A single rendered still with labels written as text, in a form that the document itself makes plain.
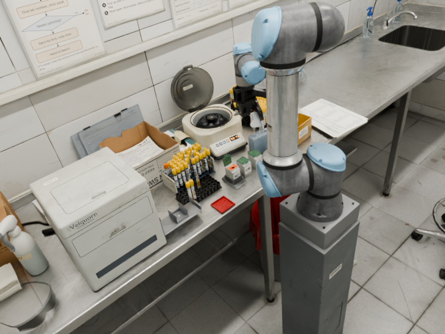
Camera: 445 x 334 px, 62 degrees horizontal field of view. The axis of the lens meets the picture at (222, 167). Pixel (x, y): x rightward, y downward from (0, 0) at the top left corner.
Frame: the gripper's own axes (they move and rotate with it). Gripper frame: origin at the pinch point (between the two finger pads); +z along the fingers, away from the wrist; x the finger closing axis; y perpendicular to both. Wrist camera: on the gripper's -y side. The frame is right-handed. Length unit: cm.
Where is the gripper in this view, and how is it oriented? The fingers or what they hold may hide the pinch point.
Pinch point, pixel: (253, 126)
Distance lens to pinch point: 156.4
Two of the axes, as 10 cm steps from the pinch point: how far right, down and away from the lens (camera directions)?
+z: 1.2, 7.9, 6.1
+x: 5.3, 4.6, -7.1
